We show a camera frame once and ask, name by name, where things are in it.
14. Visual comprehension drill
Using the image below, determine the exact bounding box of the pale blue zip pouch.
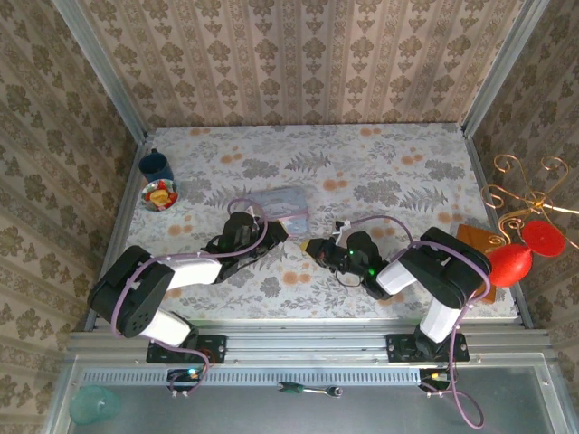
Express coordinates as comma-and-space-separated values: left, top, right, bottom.
247, 185, 311, 240

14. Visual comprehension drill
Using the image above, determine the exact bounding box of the floral fern print tablecloth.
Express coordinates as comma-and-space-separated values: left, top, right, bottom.
107, 125, 519, 320

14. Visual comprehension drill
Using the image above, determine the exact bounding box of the colourful bowl with toy fruit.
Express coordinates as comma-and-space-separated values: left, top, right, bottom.
140, 178, 179, 212

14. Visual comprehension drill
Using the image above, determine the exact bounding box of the brown wooden board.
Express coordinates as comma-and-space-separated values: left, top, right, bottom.
455, 223, 499, 305

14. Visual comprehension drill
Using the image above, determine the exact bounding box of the dark blue mug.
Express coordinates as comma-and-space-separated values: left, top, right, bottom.
138, 148, 176, 184

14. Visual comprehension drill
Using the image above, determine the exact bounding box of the small connector board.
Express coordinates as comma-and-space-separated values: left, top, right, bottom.
166, 367, 204, 392
419, 367, 452, 392

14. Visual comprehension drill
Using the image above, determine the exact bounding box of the red disc ornament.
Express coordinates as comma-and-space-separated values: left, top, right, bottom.
520, 220, 567, 259

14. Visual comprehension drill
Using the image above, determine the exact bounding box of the teal glass cup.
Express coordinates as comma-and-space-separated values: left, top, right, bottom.
69, 384, 123, 427

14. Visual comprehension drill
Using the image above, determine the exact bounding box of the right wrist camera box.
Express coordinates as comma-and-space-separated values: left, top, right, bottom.
345, 231, 382, 268

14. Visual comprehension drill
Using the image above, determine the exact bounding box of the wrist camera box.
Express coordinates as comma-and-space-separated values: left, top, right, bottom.
223, 211, 262, 248
345, 231, 382, 268

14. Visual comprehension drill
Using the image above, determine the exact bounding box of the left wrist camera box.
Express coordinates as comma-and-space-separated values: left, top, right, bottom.
223, 211, 262, 248

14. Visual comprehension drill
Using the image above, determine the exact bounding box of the aluminium mounting rail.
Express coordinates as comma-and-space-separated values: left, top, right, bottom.
66, 322, 552, 363

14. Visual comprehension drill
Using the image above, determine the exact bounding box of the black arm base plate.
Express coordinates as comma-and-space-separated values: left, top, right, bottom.
145, 334, 228, 364
384, 332, 470, 364

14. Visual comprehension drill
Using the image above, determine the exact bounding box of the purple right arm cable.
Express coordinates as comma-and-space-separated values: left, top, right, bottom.
333, 214, 493, 429

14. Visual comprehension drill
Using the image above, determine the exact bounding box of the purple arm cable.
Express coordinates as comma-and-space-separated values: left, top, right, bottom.
109, 198, 269, 395
333, 214, 493, 429

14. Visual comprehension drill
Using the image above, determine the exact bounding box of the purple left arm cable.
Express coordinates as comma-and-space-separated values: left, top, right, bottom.
109, 198, 269, 395

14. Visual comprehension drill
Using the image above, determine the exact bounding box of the slotted grey cable duct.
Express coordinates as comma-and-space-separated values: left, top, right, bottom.
80, 367, 429, 386

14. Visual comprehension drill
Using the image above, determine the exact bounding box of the green handled ratchet wrench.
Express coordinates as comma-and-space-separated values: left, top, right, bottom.
276, 381, 344, 400

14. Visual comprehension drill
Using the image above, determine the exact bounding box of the gold wire stand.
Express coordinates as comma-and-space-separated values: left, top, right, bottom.
479, 154, 579, 250

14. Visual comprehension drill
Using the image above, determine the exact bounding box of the aluminium frame post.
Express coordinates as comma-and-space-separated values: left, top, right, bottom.
460, 0, 551, 137
51, 0, 149, 142

